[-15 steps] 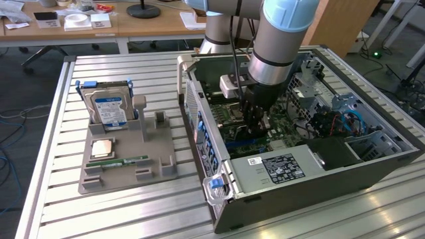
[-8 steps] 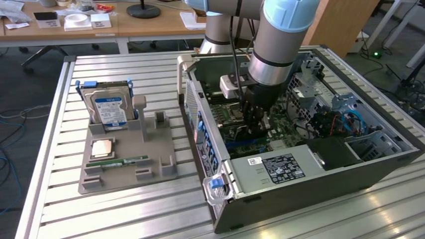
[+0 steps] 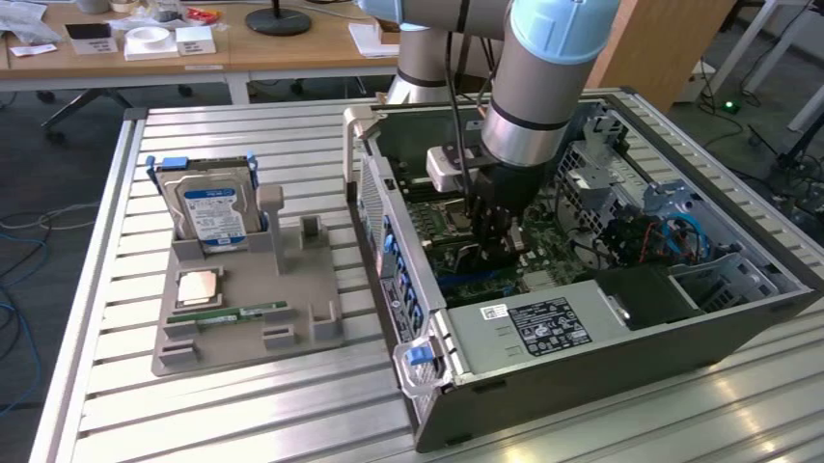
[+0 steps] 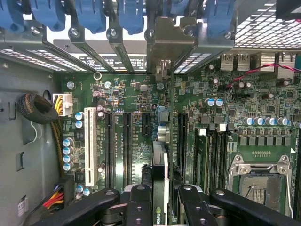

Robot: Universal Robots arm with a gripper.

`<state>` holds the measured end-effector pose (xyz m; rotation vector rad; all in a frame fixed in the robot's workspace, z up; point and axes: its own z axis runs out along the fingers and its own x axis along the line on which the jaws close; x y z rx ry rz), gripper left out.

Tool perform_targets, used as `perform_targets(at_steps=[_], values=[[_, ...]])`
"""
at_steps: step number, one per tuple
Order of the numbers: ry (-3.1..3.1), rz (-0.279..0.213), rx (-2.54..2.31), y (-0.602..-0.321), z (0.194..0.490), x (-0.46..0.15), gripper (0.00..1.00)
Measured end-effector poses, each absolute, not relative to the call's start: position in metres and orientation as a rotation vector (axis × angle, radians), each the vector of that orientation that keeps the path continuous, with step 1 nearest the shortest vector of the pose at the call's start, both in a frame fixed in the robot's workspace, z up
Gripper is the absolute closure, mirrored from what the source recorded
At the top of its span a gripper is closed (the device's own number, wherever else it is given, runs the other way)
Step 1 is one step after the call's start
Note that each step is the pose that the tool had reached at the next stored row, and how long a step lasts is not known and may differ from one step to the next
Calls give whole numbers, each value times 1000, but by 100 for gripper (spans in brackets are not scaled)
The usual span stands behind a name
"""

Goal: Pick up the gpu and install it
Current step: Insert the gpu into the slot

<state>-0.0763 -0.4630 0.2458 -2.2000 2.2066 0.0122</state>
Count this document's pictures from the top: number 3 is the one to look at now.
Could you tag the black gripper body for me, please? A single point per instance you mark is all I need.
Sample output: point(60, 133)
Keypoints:
point(511, 188)

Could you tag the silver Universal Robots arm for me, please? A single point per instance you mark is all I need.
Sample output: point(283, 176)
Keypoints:
point(534, 96)

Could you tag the CPU socket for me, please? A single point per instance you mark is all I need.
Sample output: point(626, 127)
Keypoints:
point(450, 217)

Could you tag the blue expansion slot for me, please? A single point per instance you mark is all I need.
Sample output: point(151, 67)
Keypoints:
point(473, 280)

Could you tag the green motherboard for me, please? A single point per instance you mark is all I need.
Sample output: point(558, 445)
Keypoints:
point(479, 289)

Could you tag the silver metal drive cage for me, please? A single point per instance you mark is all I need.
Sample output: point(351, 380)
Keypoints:
point(592, 193)

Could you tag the blue card retention bar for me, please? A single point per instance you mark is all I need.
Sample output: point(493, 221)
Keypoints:
point(390, 241)

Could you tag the grey power supply with label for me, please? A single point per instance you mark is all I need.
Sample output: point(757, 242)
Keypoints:
point(548, 328)

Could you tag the black plastic shroud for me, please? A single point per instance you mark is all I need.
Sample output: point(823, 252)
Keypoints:
point(644, 299)

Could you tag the blue case latch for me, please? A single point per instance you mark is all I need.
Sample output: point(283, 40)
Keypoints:
point(418, 357)

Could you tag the open grey PC case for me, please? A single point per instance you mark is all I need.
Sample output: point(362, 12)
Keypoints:
point(580, 386)

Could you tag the white paper stack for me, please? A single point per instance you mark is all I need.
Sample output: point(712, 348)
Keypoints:
point(373, 43)

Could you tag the silver disk bay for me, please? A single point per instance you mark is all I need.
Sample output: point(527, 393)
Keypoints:
point(726, 284)

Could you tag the wooden cabinet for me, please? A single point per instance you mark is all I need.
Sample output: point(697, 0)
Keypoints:
point(682, 58)

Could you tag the device with green light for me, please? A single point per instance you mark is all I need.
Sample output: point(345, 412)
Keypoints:
point(729, 104)

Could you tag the grey parts rack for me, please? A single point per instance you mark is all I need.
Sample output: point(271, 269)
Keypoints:
point(251, 270)

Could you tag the hard disk drive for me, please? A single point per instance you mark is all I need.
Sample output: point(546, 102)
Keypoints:
point(212, 212)

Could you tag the green RAM stick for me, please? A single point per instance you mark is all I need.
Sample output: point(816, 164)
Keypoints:
point(219, 314)

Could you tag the copper-topped CPU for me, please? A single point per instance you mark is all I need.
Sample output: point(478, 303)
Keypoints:
point(196, 287)

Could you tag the black round lamp base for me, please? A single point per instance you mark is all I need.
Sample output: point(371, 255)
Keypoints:
point(276, 21)

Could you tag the blue disk carrier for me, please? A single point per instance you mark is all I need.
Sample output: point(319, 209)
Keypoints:
point(175, 163)

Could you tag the plain white box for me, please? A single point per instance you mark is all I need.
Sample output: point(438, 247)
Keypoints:
point(192, 41)

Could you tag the small red item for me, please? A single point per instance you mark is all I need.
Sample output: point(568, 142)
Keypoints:
point(200, 17)

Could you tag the wooden desk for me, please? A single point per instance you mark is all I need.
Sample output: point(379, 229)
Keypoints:
point(128, 67)

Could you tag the black office chair base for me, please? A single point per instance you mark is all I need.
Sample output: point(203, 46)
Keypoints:
point(83, 101)

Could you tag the white box black lid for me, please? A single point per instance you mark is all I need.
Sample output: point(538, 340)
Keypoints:
point(89, 43)

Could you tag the white card red print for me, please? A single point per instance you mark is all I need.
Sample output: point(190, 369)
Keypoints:
point(32, 49)

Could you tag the clear plastic bag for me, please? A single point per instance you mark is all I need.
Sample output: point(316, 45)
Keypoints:
point(25, 24)

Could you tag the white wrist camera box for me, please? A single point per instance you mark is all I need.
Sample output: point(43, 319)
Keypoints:
point(443, 169)

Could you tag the white table frame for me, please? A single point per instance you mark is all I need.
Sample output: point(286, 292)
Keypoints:
point(738, 50)

